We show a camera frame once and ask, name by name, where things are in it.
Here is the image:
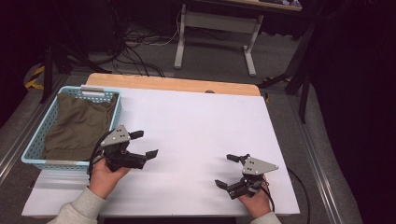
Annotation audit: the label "light blue plastic basket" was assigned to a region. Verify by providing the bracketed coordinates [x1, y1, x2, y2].
[21, 85, 123, 172]

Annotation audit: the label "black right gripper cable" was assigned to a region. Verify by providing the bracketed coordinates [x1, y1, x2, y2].
[261, 167, 312, 224]

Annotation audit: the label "black tripod stand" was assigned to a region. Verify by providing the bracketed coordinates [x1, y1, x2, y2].
[39, 40, 112, 105]

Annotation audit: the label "white floor cable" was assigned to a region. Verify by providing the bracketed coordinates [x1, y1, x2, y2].
[146, 8, 184, 48]

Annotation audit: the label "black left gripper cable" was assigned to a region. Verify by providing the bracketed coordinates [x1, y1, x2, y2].
[86, 132, 114, 182]

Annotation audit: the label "metal floor rail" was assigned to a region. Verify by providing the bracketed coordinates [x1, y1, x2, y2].
[0, 74, 68, 185]
[289, 92, 348, 224]

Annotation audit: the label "white metal desk frame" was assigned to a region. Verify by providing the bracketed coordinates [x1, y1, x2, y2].
[173, 0, 304, 78]

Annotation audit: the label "white table mat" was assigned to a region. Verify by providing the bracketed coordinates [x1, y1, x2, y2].
[21, 84, 301, 218]

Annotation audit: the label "olive green pants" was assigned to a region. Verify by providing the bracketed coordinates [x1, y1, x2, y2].
[43, 91, 120, 161]

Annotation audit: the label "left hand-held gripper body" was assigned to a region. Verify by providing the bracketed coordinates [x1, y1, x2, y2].
[99, 124, 148, 174]

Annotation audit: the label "person's left hand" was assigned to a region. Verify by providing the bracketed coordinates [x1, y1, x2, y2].
[88, 156, 133, 201]

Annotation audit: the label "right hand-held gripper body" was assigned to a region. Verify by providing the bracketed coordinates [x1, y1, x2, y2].
[227, 156, 280, 201]

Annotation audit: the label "wooden table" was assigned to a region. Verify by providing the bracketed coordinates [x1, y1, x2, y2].
[85, 72, 262, 97]

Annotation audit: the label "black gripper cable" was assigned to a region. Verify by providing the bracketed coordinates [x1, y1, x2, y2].
[86, 132, 114, 182]
[261, 167, 312, 224]

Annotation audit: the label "person's right hand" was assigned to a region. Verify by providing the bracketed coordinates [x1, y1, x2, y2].
[237, 176, 273, 220]

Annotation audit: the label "black metal stand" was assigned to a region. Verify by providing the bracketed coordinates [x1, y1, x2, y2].
[257, 21, 316, 125]

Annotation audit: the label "black floor cables bundle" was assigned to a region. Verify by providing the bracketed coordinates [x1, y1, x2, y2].
[110, 26, 166, 78]

